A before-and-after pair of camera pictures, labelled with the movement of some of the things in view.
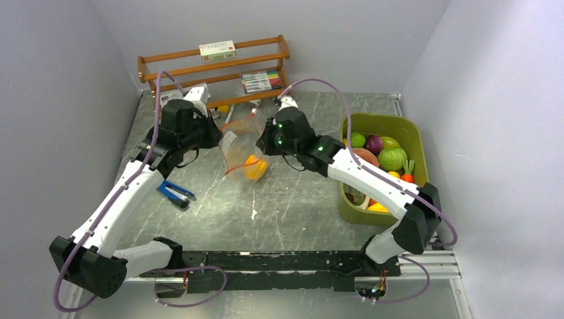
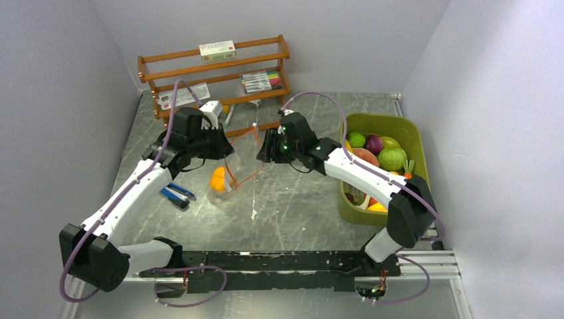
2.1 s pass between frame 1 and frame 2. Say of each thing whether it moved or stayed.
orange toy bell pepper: moved
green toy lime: stayed
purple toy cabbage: stayed
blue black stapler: stayed
